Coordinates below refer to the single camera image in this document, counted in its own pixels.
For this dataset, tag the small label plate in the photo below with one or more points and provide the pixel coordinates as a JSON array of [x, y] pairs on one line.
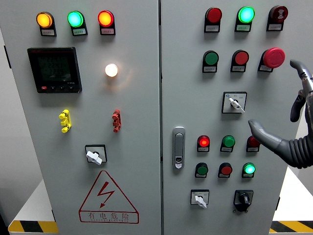
[[79, 31], [253, 149], [265, 68], [48, 32], [210, 69], [275, 27], [238, 69], [107, 31], [243, 28], [212, 28], [226, 149], [203, 149]]

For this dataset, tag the small green lit lamp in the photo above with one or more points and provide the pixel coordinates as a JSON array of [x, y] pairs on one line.
[[249, 169]]

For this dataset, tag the small red push button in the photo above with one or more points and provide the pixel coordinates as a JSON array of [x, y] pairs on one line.
[[226, 170]]

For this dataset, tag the black door hinge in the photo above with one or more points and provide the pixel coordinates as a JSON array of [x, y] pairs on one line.
[[278, 203], [53, 215], [7, 57]]

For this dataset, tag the small red lit lamp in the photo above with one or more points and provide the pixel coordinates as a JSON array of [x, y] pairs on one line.
[[203, 141]]

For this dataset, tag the large red stop button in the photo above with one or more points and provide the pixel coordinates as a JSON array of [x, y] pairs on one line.
[[274, 57]]

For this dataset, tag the large red push button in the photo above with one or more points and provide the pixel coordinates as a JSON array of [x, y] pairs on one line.
[[241, 57]]

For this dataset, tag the grey cabinet door with lock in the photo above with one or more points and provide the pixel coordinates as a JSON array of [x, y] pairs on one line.
[[190, 98]]

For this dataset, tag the silver door lock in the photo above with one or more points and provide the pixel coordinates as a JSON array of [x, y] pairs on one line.
[[178, 147]]

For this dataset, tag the large green push button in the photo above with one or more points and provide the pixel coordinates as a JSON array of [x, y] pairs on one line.
[[211, 58]]

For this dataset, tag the dark red buzzer lamp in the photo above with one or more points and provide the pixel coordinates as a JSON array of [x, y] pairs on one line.
[[278, 12]]

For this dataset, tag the large green lit lamp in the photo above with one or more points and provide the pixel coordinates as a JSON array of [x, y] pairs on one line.
[[246, 14], [75, 19]]

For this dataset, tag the large red unlit lamp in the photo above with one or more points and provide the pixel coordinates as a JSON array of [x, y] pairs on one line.
[[214, 15]]

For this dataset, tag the grey cabinet door with display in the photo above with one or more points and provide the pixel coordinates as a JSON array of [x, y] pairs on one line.
[[137, 110]]

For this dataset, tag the white lamp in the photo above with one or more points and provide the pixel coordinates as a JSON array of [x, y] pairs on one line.
[[111, 70]]

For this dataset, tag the red warning triangle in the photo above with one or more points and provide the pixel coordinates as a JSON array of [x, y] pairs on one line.
[[90, 205]]

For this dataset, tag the red lit round lamp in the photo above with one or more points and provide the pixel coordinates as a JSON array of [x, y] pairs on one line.
[[105, 18]]

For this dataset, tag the black display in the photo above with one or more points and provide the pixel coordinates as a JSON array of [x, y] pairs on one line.
[[55, 69]]

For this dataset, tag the yellow round lamp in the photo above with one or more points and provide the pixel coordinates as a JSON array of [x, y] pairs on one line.
[[44, 20]]

